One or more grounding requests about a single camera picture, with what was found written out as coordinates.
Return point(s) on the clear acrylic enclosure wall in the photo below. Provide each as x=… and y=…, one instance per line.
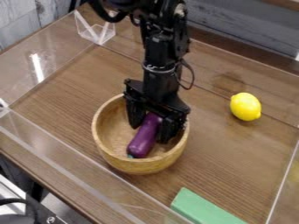
x=56, y=79

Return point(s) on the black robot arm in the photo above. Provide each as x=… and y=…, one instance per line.
x=161, y=21

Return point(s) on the purple toy eggplant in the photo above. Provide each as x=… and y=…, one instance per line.
x=143, y=141

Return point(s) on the yellow toy lemon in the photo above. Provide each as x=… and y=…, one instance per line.
x=244, y=107

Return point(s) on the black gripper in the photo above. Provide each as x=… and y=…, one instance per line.
x=155, y=94

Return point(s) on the brown wooden bowl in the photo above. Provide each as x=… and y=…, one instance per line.
x=112, y=135

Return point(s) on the green block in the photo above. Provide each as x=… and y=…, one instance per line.
x=199, y=210

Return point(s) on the clear acrylic corner bracket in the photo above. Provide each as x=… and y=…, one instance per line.
x=99, y=34

